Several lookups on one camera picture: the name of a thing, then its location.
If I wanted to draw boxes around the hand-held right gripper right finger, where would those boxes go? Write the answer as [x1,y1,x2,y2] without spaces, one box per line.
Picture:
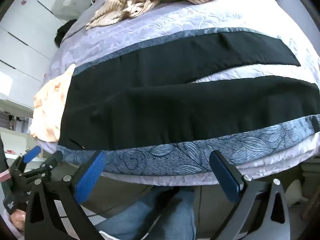
[209,151,292,240]

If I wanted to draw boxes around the white fan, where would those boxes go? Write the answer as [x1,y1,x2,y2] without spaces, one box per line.
[54,0,80,14]

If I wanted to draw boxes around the person's legs in jeans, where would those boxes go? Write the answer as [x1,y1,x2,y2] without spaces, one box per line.
[95,186,197,240]

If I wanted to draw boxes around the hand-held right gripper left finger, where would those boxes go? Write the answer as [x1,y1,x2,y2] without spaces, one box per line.
[25,151,110,240]

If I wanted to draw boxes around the white wardrobe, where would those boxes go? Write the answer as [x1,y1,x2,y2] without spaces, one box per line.
[0,0,78,105]

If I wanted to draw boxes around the person's left hand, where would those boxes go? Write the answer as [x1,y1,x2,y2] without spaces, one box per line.
[10,210,26,231]

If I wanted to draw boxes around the beige striped cloth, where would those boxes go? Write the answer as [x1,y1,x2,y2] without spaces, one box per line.
[86,0,170,30]

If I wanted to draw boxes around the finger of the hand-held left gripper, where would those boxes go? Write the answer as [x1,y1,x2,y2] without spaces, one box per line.
[11,145,42,174]
[32,151,63,177]

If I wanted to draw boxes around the orange blanket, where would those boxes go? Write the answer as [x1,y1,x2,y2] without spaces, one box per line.
[29,64,77,143]

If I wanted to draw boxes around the dark cloth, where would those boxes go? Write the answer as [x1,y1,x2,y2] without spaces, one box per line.
[55,19,78,48]

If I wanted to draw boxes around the black pants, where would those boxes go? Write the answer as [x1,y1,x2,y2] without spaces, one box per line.
[58,31,320,152]

